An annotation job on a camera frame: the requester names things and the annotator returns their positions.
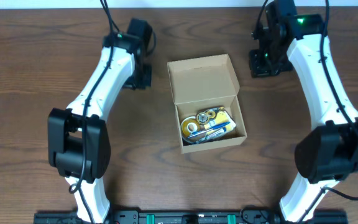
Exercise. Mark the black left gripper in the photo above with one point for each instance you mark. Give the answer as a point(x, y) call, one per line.
point(143, 76)

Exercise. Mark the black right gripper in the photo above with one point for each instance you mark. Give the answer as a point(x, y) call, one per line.
point(260, 64)

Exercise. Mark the cardboard box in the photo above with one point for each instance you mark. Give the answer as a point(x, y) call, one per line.
point(204, 83)

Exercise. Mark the small yellow tape roll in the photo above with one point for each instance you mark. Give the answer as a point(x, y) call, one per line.
point(190, 127)

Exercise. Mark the yellow black correction tape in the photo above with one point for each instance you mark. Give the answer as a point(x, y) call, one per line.
point(203, 117)

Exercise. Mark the yellow sticky note pad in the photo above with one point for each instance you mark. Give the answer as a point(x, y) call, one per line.
point(222, 117)

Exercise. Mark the blue ballpoint pen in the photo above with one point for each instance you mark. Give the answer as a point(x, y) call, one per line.
point(217, 126)

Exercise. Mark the blue white marker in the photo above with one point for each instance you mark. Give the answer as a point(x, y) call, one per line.
point(213, 135)

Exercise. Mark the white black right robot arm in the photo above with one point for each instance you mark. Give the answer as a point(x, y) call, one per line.
point(329, 154)

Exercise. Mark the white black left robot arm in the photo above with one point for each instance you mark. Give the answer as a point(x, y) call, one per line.
point(78, 141)

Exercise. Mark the black rail with mounts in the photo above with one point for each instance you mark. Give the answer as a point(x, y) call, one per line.
point(223, 217)

